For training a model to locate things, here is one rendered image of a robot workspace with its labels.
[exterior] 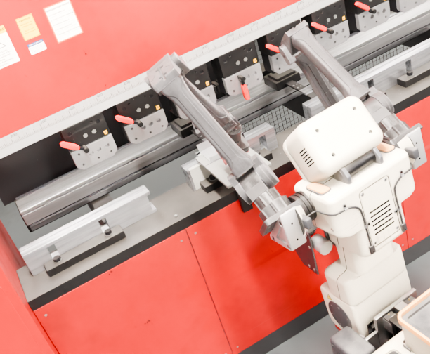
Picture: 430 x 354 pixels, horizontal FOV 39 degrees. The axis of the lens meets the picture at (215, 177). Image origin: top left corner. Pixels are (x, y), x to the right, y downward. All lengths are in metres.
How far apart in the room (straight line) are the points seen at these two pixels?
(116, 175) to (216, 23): 0.75
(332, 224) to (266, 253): 0.97
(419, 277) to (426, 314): 1.37
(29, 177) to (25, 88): 0.78
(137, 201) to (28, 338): 0.60
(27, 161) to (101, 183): 0.36
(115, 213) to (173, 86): 0.81
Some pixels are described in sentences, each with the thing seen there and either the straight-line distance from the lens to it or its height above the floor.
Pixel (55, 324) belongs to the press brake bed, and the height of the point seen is 0.73.
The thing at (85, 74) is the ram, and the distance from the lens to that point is 2.03.
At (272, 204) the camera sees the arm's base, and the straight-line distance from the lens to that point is 1.57.
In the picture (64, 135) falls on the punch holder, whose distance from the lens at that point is 2.07.
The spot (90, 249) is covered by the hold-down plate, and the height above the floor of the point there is 0.90.
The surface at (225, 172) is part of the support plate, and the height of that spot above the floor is 1.00.
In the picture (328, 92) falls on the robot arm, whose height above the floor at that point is 1.20.
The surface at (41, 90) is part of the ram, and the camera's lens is 2.01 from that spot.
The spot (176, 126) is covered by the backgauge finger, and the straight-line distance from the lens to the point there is 2.51.
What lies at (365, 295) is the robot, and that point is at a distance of 1.85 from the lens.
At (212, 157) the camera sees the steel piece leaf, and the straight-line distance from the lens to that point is 2.24.
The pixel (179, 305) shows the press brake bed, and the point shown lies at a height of 0.52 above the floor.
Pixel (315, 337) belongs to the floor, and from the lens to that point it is 2.86.
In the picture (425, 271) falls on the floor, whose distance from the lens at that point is 3.08.
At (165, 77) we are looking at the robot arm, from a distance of 1.57.
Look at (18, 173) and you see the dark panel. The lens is 2.69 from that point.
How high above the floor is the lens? 2.17
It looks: 33 degrees down
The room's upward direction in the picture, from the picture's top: 18 degrees counter-clockwise
